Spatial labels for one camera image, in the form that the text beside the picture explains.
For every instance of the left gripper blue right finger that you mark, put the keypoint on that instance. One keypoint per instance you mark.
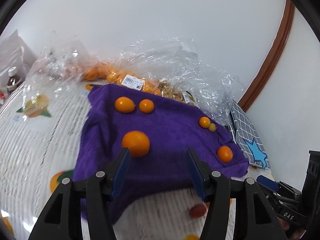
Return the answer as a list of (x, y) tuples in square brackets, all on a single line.
[(254, 215)]

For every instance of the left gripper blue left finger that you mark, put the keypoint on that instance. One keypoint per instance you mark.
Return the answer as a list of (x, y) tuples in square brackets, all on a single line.
[(61, 216)]

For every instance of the small red fruit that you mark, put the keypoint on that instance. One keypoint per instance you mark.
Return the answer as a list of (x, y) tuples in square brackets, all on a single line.
[(197, 211)]

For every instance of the small yellow green fruit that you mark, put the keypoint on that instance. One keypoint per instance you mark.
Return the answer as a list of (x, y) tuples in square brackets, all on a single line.
[(212, 127)]

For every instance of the large orange mandarin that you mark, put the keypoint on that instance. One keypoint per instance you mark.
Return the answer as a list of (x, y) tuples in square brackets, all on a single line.
[(137, 142)]

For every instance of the oval orange fruit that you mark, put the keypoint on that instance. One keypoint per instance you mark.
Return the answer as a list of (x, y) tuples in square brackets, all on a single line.
[(124, 105)]

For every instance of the small orange mandarin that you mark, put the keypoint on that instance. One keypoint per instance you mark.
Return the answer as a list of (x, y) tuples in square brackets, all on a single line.
[(146, 106)]

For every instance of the person's right hand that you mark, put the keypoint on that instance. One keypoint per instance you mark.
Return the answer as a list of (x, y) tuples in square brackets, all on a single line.
[(298, 234)]

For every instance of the grey checked star bag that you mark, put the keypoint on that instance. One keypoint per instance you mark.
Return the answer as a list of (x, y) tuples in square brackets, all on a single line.
[(246, 137)]

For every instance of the purple towel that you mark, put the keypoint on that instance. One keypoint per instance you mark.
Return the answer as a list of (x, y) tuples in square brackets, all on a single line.
[(172, 128)]

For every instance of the dark medicine bottle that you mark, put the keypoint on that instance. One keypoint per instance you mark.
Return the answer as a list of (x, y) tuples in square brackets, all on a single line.
[(14, 80)]

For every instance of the clear bag of oranges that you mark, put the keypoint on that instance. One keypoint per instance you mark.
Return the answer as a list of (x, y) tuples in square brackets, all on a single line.
[(68, 62)]

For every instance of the large clear plastic bag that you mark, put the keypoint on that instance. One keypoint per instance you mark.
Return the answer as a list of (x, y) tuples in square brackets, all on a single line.
[(176, 62)]

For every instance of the white plastic bag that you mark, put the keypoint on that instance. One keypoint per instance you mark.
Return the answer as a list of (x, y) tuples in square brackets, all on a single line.
[(15, 53)]

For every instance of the brown wooden door frame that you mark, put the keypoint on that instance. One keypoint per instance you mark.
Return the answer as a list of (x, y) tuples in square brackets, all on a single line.
[(272, 58)]

